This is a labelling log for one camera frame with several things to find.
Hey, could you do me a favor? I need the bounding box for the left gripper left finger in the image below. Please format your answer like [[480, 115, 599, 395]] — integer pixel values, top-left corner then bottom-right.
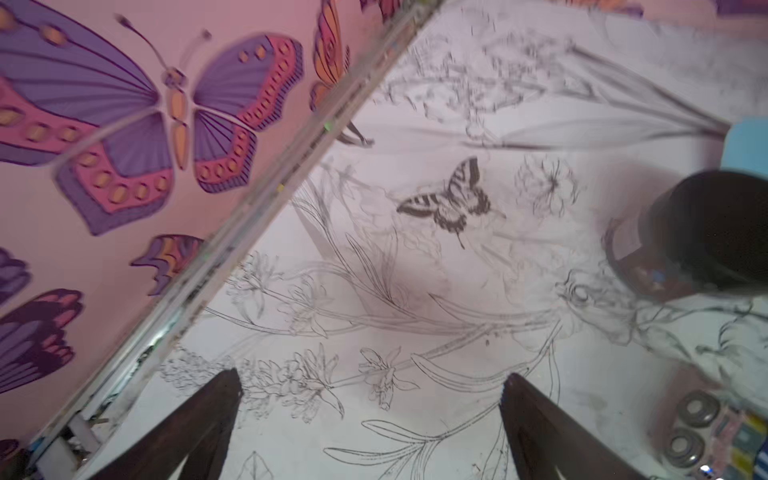
[[93, 369, 243, 480]]

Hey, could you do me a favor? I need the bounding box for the black round jar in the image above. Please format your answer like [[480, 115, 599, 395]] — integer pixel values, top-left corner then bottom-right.
[[605, 170, 767, 302]]

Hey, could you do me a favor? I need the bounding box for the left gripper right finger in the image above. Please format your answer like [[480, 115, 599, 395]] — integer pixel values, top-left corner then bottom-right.
[[499, 373, 644, 480]]

